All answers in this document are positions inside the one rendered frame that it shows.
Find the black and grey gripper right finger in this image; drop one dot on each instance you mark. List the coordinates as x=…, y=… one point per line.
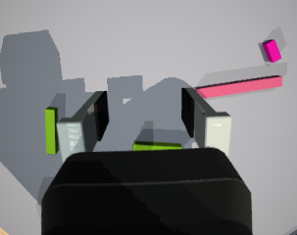
x=209, y=128

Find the pink rod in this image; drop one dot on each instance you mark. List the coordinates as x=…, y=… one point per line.
x=239, y=86

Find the lime green rod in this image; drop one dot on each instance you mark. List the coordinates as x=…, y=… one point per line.
x=143, y=145
x=51, y=118

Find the magenta rod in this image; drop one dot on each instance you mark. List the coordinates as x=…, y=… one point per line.
x=272, y=51

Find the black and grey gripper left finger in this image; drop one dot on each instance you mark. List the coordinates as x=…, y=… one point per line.
x=81, y=132

